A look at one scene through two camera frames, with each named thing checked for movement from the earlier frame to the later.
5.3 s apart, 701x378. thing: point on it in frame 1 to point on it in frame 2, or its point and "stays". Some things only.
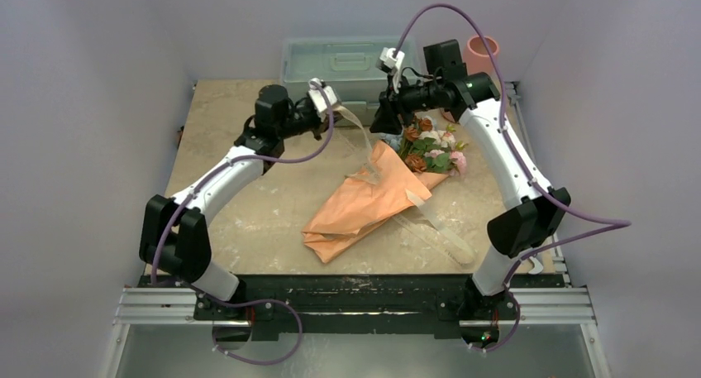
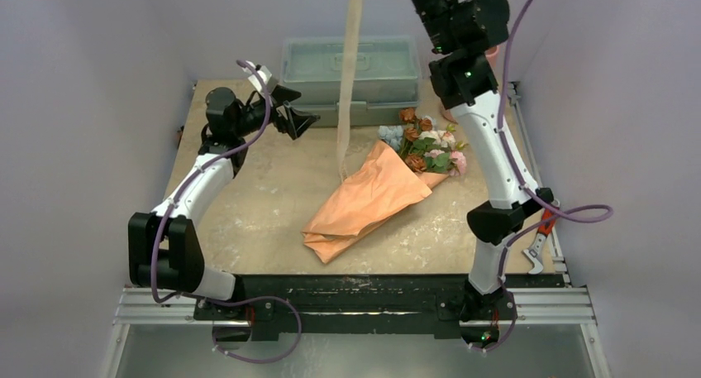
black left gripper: (321, 126) to (295, 122)
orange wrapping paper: (364, 201) stays
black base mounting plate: (289, 307) stays
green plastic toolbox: (347, 65) stays
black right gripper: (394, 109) to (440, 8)
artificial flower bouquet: (426, 148) stays
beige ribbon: (456, 250) to (355, 13)
